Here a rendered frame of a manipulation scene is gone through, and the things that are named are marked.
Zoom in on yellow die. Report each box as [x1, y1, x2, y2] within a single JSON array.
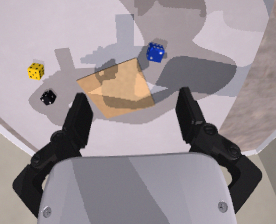
[[27, 63, 44, 80]]

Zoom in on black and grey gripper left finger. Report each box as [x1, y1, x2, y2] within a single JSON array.
[[12, 93, 93, 218]]

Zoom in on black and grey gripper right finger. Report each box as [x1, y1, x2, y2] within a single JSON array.
[[175, 87, 262, 214]]

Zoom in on tan mat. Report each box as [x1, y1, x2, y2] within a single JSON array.
[[76, 58, 155, 118]]

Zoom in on blue die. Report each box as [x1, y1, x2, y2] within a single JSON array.
[[146, 43, 165, 63]]

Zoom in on black die with white pips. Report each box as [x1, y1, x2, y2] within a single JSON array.
[[40, 90, 56, 105]]

